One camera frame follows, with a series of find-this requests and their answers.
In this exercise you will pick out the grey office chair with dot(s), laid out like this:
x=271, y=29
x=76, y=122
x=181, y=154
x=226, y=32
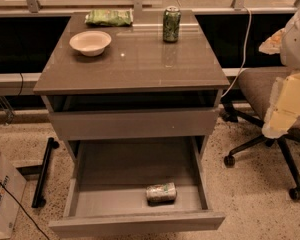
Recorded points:
x=256, y=85

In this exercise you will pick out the black metal bar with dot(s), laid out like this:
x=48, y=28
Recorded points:
x=38, y=199

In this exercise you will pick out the green chip bag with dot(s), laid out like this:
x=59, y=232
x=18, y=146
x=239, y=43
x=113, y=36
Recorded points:
x=109, y=17

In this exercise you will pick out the open grey middle drawer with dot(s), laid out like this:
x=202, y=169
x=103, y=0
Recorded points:
x=107, y=194

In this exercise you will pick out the grey drawer cabinet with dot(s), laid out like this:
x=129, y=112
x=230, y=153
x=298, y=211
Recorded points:
x=137, y=71

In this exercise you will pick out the green soda can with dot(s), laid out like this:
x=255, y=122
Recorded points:
x=171, y=23

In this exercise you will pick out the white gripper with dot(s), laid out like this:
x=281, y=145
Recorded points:
x=297, y=40

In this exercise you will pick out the white cardboard box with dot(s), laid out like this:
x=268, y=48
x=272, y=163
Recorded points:
x=12, y=183

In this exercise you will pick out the white bowl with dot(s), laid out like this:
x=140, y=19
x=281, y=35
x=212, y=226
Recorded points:
x=90, y=43

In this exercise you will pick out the closed grey top drawer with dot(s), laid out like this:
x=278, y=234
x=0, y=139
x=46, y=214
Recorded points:
x=89, y=125

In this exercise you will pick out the silver 7up can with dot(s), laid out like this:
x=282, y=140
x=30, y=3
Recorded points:
x=161, y=193

